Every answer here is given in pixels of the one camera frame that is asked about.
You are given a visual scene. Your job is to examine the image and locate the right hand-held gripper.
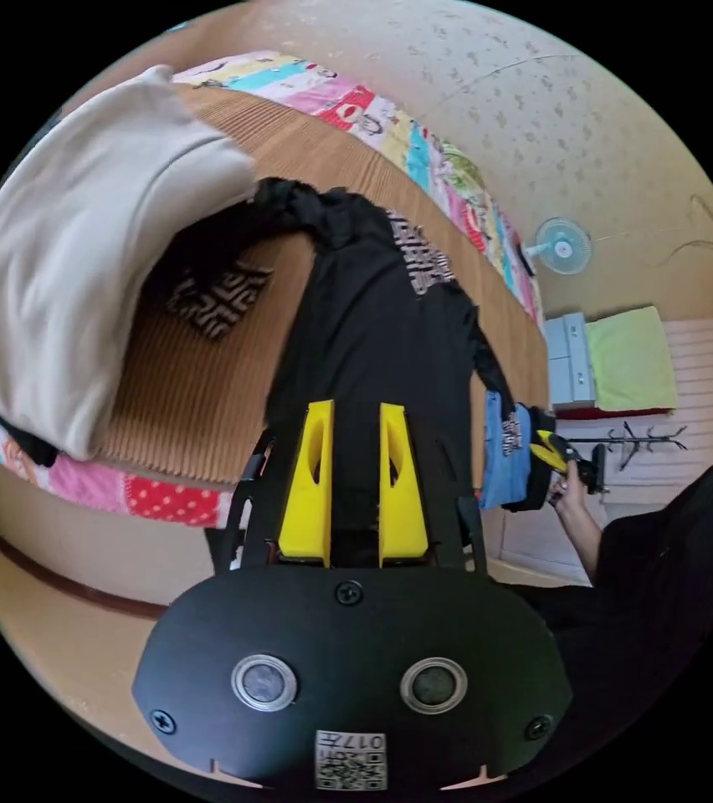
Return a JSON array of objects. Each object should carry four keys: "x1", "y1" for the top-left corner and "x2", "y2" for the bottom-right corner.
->
[{"x1": 530, "y1": 428, "x2": 595, "y2": 498}]

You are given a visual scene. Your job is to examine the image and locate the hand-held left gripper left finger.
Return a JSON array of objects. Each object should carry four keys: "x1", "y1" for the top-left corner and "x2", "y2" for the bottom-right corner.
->
[{"x1": 278, "y1": 399, "x2": 336, "y2": 570}]

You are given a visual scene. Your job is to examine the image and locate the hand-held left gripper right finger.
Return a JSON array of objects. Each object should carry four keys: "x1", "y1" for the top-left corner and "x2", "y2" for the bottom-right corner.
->
[{"x1": 378, "y1": 403, "x2": 430, "y2": 570}]

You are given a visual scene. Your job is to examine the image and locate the black long sleeve with print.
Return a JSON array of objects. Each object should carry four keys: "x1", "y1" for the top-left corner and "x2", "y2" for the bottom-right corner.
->
[{"x1": 142, "y1": 177, "x2": 557, "y2": 569}]

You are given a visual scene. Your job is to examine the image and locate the person's right forearm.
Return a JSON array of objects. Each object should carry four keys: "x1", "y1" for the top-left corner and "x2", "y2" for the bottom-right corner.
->
[{"x1": 561, "y1": 515, "x2": 608, "y2": 588}]

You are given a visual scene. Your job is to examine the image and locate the person's right hand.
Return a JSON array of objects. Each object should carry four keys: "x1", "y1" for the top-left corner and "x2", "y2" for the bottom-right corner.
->
[{"x1": 547, "y1": 465, "x2": 591, "y2": 525}]

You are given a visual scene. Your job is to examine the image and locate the grey drawer cabinet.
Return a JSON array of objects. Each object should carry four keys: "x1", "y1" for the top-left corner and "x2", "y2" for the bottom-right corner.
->
[{"x1": 543, "y1": 310, "x2": 598, "y2": 407}]

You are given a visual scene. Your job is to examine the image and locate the black coat rack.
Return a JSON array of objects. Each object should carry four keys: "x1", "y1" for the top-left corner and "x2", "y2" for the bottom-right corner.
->
[{"x1": 558, "y1": 421, "x2": 689, "y2": 473}]

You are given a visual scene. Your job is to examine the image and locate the yellow-green cloth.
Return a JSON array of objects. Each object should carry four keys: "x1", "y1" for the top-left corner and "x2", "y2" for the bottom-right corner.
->
[{"x1": 584, "y1": 305, "x2": 680, "y2": 413}]

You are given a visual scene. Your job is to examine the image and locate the bed with woven mat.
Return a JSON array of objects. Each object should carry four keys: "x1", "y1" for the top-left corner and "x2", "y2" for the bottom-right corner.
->
[{"x1": 0, "y1": 49, "x2": 552, "y2": 529}]

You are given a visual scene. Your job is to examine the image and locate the person's body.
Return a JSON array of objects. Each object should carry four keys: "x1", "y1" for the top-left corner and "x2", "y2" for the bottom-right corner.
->
[{"x1": 506, "y1": 192, "x2": 713, "y2": 764}]

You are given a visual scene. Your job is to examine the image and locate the white electric fan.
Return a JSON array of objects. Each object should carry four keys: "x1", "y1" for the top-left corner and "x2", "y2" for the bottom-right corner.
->
[{"x1": 521, "y1": 217, "x2": 594, "y2": 278}]

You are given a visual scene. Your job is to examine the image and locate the pile of clothes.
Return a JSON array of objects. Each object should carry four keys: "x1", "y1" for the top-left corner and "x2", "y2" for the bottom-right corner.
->
[{"x1": 0, "y1": 64, "x2": 259, "y2": 468}]

